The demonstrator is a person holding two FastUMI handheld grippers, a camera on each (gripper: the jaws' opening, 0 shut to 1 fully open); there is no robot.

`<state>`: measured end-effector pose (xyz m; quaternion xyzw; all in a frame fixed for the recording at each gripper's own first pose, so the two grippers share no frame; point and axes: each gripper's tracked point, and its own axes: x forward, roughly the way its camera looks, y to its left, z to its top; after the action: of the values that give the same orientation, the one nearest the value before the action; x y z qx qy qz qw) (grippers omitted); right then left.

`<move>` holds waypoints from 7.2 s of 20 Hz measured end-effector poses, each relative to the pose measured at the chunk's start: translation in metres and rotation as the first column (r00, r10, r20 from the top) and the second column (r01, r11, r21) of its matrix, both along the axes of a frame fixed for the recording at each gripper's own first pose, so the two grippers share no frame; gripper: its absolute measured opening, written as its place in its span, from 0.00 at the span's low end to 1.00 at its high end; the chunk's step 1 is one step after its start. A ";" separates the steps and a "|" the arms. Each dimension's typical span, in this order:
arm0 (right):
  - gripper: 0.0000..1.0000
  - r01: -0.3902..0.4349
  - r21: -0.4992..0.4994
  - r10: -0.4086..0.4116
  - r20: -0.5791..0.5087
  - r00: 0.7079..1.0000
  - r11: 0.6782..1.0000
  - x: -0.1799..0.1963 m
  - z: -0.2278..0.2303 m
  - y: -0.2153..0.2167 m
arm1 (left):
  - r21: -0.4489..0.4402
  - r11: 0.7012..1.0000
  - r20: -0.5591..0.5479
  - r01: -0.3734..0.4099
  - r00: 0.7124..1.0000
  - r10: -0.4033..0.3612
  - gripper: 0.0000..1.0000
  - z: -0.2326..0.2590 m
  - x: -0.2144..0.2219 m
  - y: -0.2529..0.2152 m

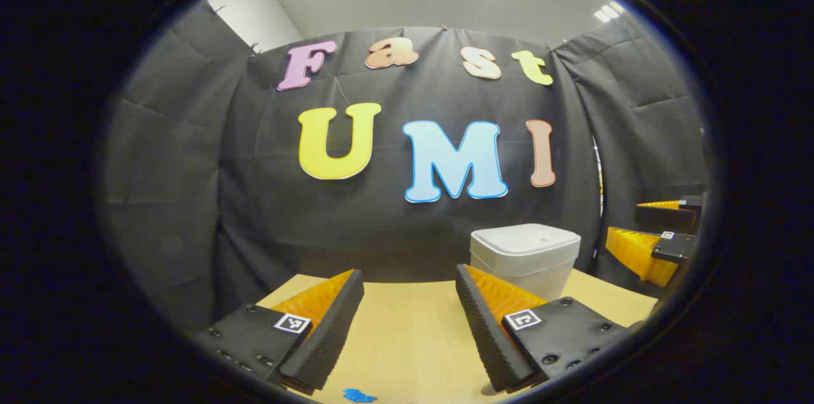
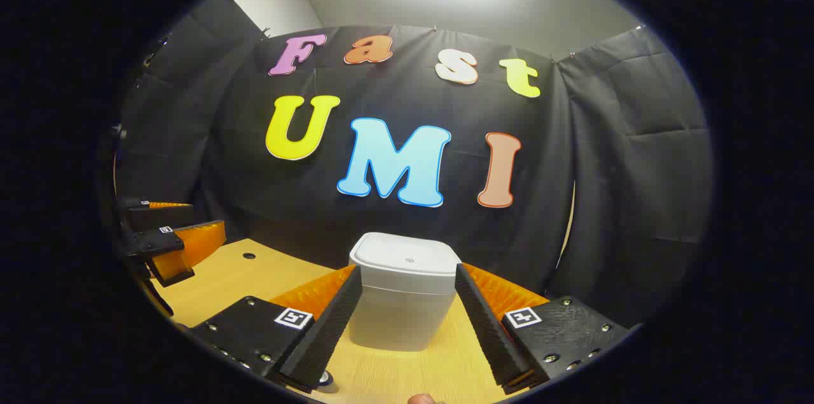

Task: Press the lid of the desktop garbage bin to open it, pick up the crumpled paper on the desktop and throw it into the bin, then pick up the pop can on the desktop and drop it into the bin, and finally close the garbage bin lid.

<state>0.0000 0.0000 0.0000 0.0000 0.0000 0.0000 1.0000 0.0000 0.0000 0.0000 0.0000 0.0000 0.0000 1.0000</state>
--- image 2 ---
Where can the wooden desktop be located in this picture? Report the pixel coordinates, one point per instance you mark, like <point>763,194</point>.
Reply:
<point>216,283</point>

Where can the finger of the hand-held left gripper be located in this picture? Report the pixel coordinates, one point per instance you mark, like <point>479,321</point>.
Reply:
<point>152,242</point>
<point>159,216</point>

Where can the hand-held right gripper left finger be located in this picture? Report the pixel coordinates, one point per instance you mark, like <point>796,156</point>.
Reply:
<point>331,334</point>

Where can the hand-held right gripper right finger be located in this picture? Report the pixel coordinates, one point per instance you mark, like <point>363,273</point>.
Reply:
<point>486,334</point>

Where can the white desktop garbage bin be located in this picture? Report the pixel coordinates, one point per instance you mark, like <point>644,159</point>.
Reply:
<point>400,302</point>

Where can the black backdrop cloth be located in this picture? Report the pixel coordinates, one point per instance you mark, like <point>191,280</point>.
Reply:
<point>394,219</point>

